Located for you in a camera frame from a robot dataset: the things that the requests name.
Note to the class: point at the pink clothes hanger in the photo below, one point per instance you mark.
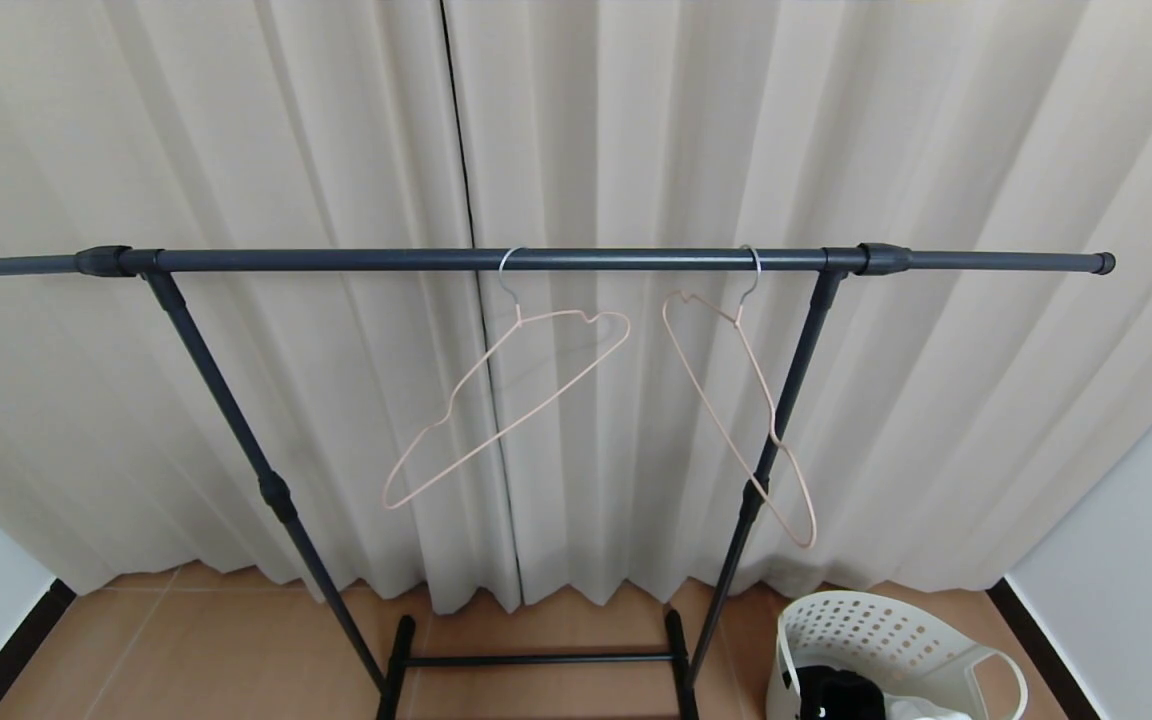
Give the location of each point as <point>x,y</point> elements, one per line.
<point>519,318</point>
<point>737,318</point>

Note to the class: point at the black clothes rack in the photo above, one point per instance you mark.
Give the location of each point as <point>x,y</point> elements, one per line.
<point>536,260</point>

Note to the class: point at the white laundry basket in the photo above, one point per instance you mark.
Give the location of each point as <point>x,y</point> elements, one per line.
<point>866,625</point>

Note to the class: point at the white curtain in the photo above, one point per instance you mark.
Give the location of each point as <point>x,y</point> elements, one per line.
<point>236,150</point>

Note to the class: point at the white garment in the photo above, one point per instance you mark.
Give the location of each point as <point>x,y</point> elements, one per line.
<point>921,710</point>

